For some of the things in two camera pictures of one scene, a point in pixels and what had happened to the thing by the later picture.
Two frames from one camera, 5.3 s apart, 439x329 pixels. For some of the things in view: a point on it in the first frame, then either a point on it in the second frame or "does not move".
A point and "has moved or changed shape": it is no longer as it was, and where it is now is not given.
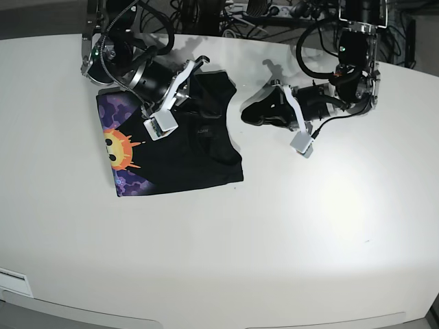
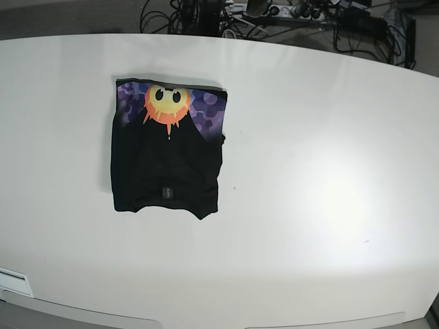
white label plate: [15, 282] does not move
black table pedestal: [200, 17] does not move
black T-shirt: [201, 151] has moved or changed shape
